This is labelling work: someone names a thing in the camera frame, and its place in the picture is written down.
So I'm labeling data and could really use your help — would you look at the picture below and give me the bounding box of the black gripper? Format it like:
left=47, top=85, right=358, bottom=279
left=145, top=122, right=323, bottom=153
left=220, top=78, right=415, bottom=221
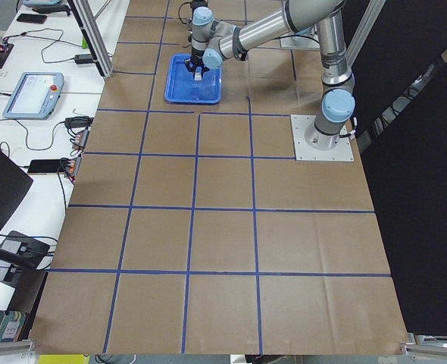
left=185, top=48, right=209, bottom=73

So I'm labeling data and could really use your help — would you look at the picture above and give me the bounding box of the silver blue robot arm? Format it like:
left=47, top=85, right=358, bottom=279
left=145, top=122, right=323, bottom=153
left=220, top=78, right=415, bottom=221
left=185, top=0, right=355, bottom=151

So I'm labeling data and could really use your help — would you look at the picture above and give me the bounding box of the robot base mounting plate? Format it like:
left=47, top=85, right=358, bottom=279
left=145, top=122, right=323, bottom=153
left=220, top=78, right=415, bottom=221
left=290, top=115, right=355, bottom=162

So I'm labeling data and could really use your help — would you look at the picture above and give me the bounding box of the blue plastic tray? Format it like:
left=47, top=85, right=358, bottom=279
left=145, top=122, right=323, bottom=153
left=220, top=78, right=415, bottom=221
left=164, top=53, right=222, bottom=105

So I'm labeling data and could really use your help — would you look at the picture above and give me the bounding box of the black power adapter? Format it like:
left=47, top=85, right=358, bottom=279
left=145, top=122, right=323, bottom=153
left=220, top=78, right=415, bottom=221
left=73, top=54, right=94, bottom=64

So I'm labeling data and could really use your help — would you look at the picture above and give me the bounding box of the teach pendant tablet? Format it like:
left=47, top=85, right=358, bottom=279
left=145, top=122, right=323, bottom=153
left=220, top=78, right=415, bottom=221
left=2, top=72, right=64, bottom=120

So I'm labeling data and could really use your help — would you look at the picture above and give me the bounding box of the black smartphone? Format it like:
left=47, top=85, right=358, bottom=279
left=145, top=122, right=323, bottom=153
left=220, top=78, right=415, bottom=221
left=27, top=159, right=63, bottom=175

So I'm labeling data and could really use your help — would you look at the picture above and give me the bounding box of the aluminium frame post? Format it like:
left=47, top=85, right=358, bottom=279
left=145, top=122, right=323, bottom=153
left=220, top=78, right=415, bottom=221
left=67, top=0, right=114, bottom=79

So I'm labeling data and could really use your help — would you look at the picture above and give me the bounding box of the usb hub with cables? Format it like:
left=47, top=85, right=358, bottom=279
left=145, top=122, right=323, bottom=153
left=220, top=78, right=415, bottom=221
left=59, top=127, right=90, bottom=184

